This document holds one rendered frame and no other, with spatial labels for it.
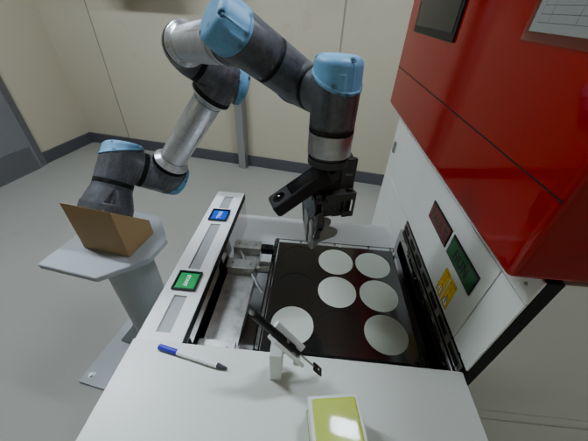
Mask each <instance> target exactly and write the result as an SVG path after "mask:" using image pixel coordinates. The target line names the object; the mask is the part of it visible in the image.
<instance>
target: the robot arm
mask: <svg viewBox="0 0 588 441"><path fill-rule="evenodd" d="M161 41H162V47H163V50H164V54H165V56H166V57H167V59H168V60H169V61H170V62H171V64H172V65H173V66H174V67H175V68H176V69H177V70H178V71H179V72H180V73H182V74H183V75H184V76H185V77H187V78H189V79H190V80H192V81H193V82H192V89H193V92H194V93H193V95H192V97H191V99H190V101H189V102H188V104H187V105H186V107H185V110H184V111H183V113H182V115H181V117H180V118H179V119H178V122H177V124H176V126H175V127H174V129H173V131H172V133H171V134H170V136H169V138H168V140H167V142H166V143H165V145H164V148H163V149H158V150H156V151H155V152H154V154H153V156H152V155H150V154H147V153H144V147H143V146H141V145H138V144H136V143H130V142H126V141H121V140H111V139H110V140H105V141H104V142H102V144H101V148H100V151H98V157H97V160H96V164H95V167H94V173H93V177H92V179H91V183H90V185H89V186H88V188H87V189H86V191H85V192H84V193H83V195H82V196H81V198H79V200H78V204H77V207H85V208H90V209H94V210H99V211H103V212H109V213H113V214H121V215H126V216H130V217H133V215H134V211H135V210H134V201H133V191H134V187H135V186H139V187H142V188H146V189H150V190H153V191H156V192H160V193H163V194H170V195H176V194H179V193H180V192H181V191H182V190H183V189H184V188H185V186H186V182H187V181H188V179H189V170H188V164H187V162H188V160H189V158H190V157H191V155H192V154H193V153H194V151H195V149H196V148H197V146H198V145H199V143H200V141H201V139H202V138H203V136H204V135H205V134H206V133H207V131H208V129H209V127H210V126H211V124H212V123H213V121H214V119H215V117H216V116H217V115H218V114H219V112H220V111H222V110H227V109H228V107H229V106H230V104H231V103H232V104H234V105H239V104H240V103H242V101H243V100H244V98H245V96H246V94H247V92H248V90H249V84H250V77H253V78H254V79H256V80H257V81H260V82H261V83H262V84H263V85H264V86H266V87H267V88H269V89H271V90H272V91H274V92H275V93H276V94H277V95H278V96H279V97H280V98H281V99H282V100H284V101H285V102H288V103H289V104H293V105H295V106H297V107H300V108H301V109H304V110H306V111H308V112H310V121H309V136H308V149H307V152H308V164H309V165H311V166H312V167H311V168H310V169H309V170H307V171H305V172H304V173H302V174H301V175H299V176H298V177H297V178H295V179H293V180H292V181H291V182H290V183H289V184H287V185H285V186H284V187H282V188H281V189H280V190H278V191H277V192H275V193H273V194H272V195H271V196H269V203H270V204H271V206H272V208H273V210H274V211H275V213H276V214H277V215H278V216H283V215H284V214H286V213H288V212H289V211H290V210H291V209H292V208H294V207H296V206H297V205H299V204H300V203H302V209H303V222H304V235H305V240H306V242H307V244H308V246H309V247H310V249H314V248H315V247H316V246H317V244H318V243H319V242H322V241H324V240H326V239H329V238H332V237H334V236H335V235H336V234H337V232H338V230H337V229H336V228H334V227H329V226H330V224H331V220H330V219H329V218H327V217H325V216H332V217H333V216H339V215H341V217H346V216H353V211H354V203H355V199H356V194H357V192H356V191H355V190H354V179H355V173H356V169H357V164H358V158H357V157H354V156H353V154H352V152H351V149H352V143H353V138H354V126H355V122H356V116H357V111H358V106H359V100H360V96H361V91H362V88H363V85H362V78H363V71H364V61H363V59H362V57H361V56H359V55H356V54H351V53H343V52H321V53H319V54H317V55H316V57H315V59H314V62H312V61H310V60H308V59H307V58H306V57H305V56H304V55H303V54H302V53H301V52H300V51H299V50H297V49H296V48H295V47H294V46H293V45H292V44H290V43H289V42H288V41H287V40H286V39H285V38H283V37H282V36H281V35H280V34H279V33H278V32H276V31H275V30H274V29H273V28H272V27H270V26H269V25H268V24H267V23H266V22H265V21H263V20H262V19H261V18H260V17H259V16H257V15H256V14H255V13H254V12H253V11H252V10H251V8H250V7H249V6H248V5H247V4H246V3H244V2H243V1H241V0H210V2H209V3H208V5H207V7H206V9H205V12H204V14H203V17H202V18H201V19H198V20H194V21H190V20H187V19H183V18H179V19H175V20H173V21H171V22H170V23H168V24H167V25H166V26H165V28H164V29H163V33H162V38H161ZM351 200H353V204H352V208H351V211H349V209H350V205H351Z"/></svg>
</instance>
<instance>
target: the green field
mask: <svg viewBox="0 0 588 441"><path fill-rule="evenodd" d="M447 252H448V254H449V256H450V258H451V260H452V262H453V264H454V266H455V269H456V271H457V272H458V275H459V277H460V279H461V281H462V283H463V285H464V286H465V289H466V291H467V292H468V291H469V290H470V289H471V287H472V285H473V283H474V282H475V280H476V279H477V277H476V276H475V274H474V272H473V270H472V268H471V266H470V264H469V263H468V261H467V260H466V257H465V256H464V254H463V252H462V250H461V248H460V247H459V245H458V243H457V241H456V240H455V238H453V240H452V242H451V245H450V247H449V248H448V250H447Z"/></svg>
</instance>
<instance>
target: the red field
mask: <svg viewBox="0 0 588 441"><path fill-rule="evenodd" d="M430 218H431V220H432V222H433V224H434V226H435V228H436V230H437V232H438V234H439V236H440V238H441V240H442V242H443V244H445V241H446V239H447V237H448V235H449V233H450V232H451V230H450V229H449V227H448V226H447V224H446V222H445V219H444V218H443V216H442V214H441V213H440V211H439V210H438V207H437V205H436V204H435V203H434V205H433V207H432V209H431V211H430Z"/></svg>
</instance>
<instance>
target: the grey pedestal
mask: <svg viewBox="0 0 588 441"><path fill-rule="evenodd" d="M133 217H136V218H140V219H145V220H149V221H150V225H151V228H152V230H153V233H154V234H153V235H152V236H151V237H150V238H149V239H148V240H147V241H146V242H145V243H144V244H143V245H142V246H141V247H140V248H139V249H138V250H137V251H136V252H135V253H134V254H133V255H132V256H131V257H127V256H124V255H117V254H113V253H109V252H105V251H100V250H97V249H92V248H86V247H84V246H83V244H82V242H81V240H80V238H79V236H78V235H76V236H75V237H74V238H72V239H71V240H70V241H68V242H67V243H65V244H64V245H63V246H61V247H60V248H58V249H57V250H56V251H54V252H53V253H52V254H50V255H49V256H48V257H47V258H46V259H45V260H43V261H42V262H40V263H39V264H38V266H39V267H40V268H41V269H44V270H50V271H54V272H58V273H62V274H66V275H69V276H73V277H79V278H83V279H87V280H90V281H94V282H100V281H103V280H105V279H108V280H109V281H110V283H111V284H112V286H113V288H114V290H115V292H116V294H117V296H118V297H119V299H120V301H121V302H122V305H123V307H124V309H125V310H126V312H127V313H128V315H129V319H128V320H127V322H126V323H125V324H124V325H123V327H122V328H121V329H120V331H119V332H118V333H117V334H116V336H115V337H114V338H113V339H112V340H111V341H110V342H109V344H108V345H107V346H106V347H105V349H104V350H103V351H102V352H101V354H100V355H99V356H98V358H97V359H96V360H95V361H94V363H93V364H92V365H91V367H90V368H89V369H88V370H87V372H86V373H85V374H84V375H83V376H82V377H81V378H80V380H79V382H80V383H83V384H86V385H88V386H91V387H95V388H98V389H102V390H104V389H105V388H106V387H107V385H108V383H109V381H110V379H111V377H112V375H113V374H114V372H115V371H116V369H117V367H118V365H119V363H120V362H121V360H122V358H123V356H124V355H125V353H126V351H127V350H128V348H129V346H130V343H131V342H132V340H133V339H135V338H136V336H137V335H138V333H139V331H140V329H141V328H142V326H143V324H144V321H145V320H146V319H147V317H148V315H149V314H150V312H151V309H152V307H153V306H154V304H155V303H156V301H157V300H158V297H159V295H160V294H161V292H162V290H163V288H164V287H165V286H164V284H163V281H162V278H161V276H160V274H159V271H158V267H157V265H156V263H155V260H154V258H155V257H156V256H157V255H158V254H159V253H160V252H161V250H162V249H163V248H164V247H165V246H166V245H167V244H168V241H167V238H166V234H165V229H164V226H163V223H162V220H161V217H160V216H156V215H151V214H147V213H138V212H134V215H133Z"/></svg>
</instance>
